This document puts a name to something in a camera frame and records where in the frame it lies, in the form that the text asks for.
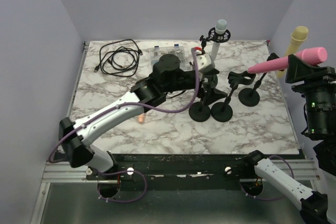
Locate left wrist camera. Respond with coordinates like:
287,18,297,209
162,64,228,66
195,47,215,73

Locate pink microphone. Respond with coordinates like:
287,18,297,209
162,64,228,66
247,47,328,74

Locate white microphone grey head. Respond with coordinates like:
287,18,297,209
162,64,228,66
211,19,227,61

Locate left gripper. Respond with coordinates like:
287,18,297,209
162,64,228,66
165,68,228,105

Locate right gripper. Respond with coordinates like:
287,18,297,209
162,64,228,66
285,52,336,134

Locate shock mount desk stand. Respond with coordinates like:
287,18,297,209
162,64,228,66
188,74,218,122

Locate yellow microphone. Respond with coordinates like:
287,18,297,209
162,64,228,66
277,26,309,79

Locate clear screw organiser box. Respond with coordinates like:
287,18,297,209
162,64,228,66
149,44,187,66

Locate peach microphone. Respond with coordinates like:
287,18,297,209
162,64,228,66
138,113,145,124

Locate clip desk stand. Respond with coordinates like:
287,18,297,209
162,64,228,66
211,71,256,123

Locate tall shock mount stand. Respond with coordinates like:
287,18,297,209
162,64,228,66
199,27,231,52

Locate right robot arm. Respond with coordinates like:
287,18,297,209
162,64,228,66
241,55,335,223

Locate aluminium frame rail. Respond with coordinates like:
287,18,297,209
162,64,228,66
41,162,97,183

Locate black usb cable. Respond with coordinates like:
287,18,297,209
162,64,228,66
93,39,144,78

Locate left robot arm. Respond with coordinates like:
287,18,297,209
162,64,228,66
59,54,227,179

